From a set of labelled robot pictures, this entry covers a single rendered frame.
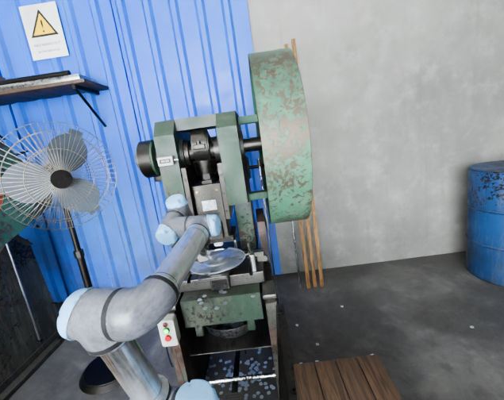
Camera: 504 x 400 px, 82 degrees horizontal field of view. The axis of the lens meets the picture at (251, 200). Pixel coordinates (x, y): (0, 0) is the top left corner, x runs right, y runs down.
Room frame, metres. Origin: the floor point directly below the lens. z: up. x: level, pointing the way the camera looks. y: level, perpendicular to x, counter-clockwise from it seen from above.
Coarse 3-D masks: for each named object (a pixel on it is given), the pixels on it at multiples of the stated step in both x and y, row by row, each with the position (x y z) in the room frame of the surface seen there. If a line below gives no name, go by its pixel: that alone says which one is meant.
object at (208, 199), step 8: (200, 184) 1.46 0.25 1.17; (208, 184) 1.42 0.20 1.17; (216, 184) 1.42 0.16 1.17; (192, 192) 1.43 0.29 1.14; (200, 192) 1.42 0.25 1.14; (208, 192) 1.42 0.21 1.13; (216, 192) 1.42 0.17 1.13; (200, 200) 1.42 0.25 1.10; (208, 200) 1.42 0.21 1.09; (216, 200) 1.42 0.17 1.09; (200, 208) 1.42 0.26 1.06; (208, 208) 1.42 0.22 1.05; (216, 208) 1.42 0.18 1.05; (224, 216) 1.42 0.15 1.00; (224, 224) 1.42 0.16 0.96; (224, 232) 1.42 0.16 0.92
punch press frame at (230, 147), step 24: (192, 120) 1.45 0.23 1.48; (216, 120) 1.41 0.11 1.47; (168, 144) 1.38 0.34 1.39; (240, 144) 1.42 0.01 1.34; (168, 168) 1.38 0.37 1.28; (240, 168) 1.37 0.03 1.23; (168, 192) 1.38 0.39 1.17; (240, 192) 1.37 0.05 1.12; (240, 216) 1.67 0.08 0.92; (240, 240) 1.67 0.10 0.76; (240, 288) 1.32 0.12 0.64; (192, 312) 1.27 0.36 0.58; (216, 312) 1.27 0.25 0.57; (240, 312) 1.26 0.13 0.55
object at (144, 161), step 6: (138, 144) 1.46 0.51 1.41; (144, 144) 1.46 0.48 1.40; (138, 150) 1.44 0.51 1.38; (144, 150) 1.43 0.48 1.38; (138, 156) 1.42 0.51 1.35; (144, 156) 1.42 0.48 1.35; (138, 162) 1.42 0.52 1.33; (144, 162) 1.42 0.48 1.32; (150, 162) 1.42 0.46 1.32; (144, 168) 1.43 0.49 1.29; (150, 168) 1.43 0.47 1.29; (144, 174) 1.45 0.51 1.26; (150, 174) 1.46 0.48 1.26; (156, 180) 1.57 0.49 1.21
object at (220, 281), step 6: (204, 276) 1.23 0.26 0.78; (210, 276) 1.22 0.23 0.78; (216, 276) 1.21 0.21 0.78; (222, 276) 1.20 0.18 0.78; (228, 276) 1.21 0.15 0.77; (210, 282) 1.33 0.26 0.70; (216, 282) 1.33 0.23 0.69; (222, 282) 1.32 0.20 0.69; (228, 282) 1.32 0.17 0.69; (216, 288) 1.33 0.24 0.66; (222, 288) 1.32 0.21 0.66; (228, 288) 1.32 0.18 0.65
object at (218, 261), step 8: (232, 248) 1.50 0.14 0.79; (208, 256) 1.45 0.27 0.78; (216, 256) 1.42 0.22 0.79; (224, 256) 1.40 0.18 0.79; (232, 256) 1.40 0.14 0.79; (240, 256) 1.38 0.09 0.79; (200, 264) 1.36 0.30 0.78; (208, 264) 1.33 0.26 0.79; (216, 264) 1.32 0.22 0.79; (224, 264) 1.31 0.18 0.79; (232, 264) 1.30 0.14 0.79; (192, 272) 1.29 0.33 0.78; (200, 272) 1.27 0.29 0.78; (216, 272) 1.23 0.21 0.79
